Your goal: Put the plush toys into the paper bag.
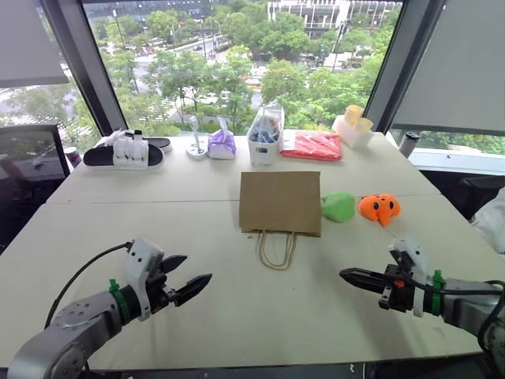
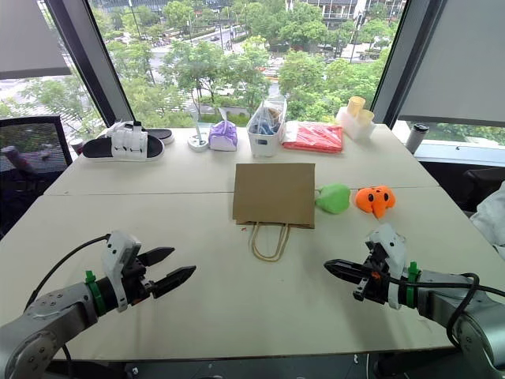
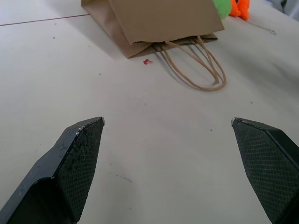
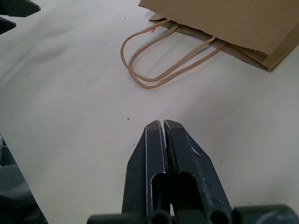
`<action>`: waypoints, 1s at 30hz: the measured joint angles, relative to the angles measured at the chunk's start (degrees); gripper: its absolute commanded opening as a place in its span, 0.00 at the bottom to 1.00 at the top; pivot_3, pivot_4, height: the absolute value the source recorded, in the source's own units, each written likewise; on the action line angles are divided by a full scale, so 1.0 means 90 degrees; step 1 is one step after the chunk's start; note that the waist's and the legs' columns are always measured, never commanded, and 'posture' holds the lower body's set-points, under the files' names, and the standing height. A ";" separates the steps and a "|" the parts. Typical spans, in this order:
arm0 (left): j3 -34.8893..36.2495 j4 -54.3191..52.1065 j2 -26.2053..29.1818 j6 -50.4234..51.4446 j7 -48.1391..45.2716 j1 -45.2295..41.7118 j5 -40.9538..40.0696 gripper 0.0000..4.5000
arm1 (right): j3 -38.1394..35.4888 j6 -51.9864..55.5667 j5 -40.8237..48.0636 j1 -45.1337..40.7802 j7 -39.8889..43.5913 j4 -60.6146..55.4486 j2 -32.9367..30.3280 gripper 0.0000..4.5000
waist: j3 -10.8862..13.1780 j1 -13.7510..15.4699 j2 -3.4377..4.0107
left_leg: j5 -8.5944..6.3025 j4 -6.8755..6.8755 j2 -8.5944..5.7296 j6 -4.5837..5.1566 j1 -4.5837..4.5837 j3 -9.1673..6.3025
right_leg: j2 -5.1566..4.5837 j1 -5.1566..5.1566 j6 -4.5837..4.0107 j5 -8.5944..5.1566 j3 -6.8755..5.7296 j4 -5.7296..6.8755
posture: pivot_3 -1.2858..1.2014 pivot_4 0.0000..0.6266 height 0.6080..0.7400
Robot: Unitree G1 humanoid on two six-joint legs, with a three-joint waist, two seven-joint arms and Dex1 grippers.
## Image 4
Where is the dark grey robot body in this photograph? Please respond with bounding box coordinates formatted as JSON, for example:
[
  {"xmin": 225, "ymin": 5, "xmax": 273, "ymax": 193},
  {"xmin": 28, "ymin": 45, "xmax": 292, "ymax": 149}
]
[{"xmin": 0, "ymin": 133, "xmax": 49, "ymax": 224}]

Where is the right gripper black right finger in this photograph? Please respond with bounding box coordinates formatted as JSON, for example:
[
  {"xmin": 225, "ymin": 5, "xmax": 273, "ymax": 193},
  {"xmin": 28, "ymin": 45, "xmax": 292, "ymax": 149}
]
[{"xmin": 163, "ymin": 119, "xmax": 232, "ymax": 216}]

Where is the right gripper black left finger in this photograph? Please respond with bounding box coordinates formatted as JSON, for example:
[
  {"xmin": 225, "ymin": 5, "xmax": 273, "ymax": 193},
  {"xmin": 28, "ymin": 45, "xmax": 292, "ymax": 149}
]
[{"xmin": 121, "ymin": 120, "xmax": 172, "ymax": 215}]

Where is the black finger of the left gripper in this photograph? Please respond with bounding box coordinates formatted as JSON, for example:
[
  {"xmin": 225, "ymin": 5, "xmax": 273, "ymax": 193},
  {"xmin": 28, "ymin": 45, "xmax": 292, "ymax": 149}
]
[
  {"xmin": 0, "ymin": 0, "xmax": 42, "ymax": 17},
  {"xmin": 0, "ymin": 17, "xmax": 17, "ymax": 36}
]

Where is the brown paper bag with handles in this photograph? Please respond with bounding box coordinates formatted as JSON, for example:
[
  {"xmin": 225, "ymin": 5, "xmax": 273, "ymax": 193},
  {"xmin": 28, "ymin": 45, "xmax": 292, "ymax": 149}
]
[{"xmin": 120, "ymin": 0, "xmax": 299, "ymax": 90}]

